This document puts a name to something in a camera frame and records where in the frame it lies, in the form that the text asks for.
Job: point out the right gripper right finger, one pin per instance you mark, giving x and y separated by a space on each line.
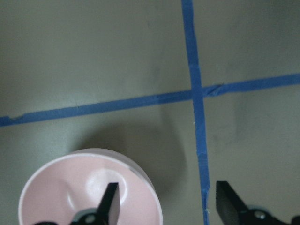
233 211

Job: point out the pink bowl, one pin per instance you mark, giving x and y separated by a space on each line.
64 189

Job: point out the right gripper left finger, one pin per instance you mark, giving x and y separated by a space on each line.
107 212

